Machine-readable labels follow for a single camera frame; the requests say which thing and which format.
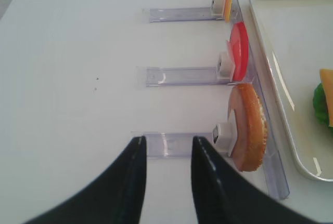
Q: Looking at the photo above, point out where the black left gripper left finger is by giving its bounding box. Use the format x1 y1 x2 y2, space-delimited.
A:
29 136 147 223

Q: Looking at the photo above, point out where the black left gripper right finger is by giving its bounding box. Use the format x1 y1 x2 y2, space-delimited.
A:
191 136 313 223

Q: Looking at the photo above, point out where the clear holder track tomato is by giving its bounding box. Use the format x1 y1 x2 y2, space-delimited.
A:
136 67 240 87

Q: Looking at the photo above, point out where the white pusher block tomato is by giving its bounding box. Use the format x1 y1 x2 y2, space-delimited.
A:
216 52 236 81

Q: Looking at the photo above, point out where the green lettuce leaf on burger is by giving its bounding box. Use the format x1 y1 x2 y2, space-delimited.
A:
312 83 332 135

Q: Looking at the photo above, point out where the upright red tomato slice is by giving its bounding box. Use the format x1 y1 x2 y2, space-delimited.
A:
228 21 249 82

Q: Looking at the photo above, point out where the orange cheese slice on burger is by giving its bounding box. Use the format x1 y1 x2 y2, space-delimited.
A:
319 69 333 127

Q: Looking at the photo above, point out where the clear holder track cheese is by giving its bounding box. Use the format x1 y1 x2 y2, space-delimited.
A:
142 7 224 23

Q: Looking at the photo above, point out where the white pusher block cheese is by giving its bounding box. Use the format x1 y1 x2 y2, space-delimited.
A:
211 0 226 18

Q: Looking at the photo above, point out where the white pusher block bun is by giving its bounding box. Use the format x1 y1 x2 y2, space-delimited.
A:
213 123 238 157

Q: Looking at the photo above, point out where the clear holder track left bun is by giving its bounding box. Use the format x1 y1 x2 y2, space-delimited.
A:
131 130 232 159

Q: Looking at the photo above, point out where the upright bun slice left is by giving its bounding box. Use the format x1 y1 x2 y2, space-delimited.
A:
228 83 268 172

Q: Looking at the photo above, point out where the cream rectangular metal tray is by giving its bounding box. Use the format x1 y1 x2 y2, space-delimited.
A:
249 0 332 182

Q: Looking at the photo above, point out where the clear long rail left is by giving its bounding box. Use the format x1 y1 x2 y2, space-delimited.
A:
226 0 289 200

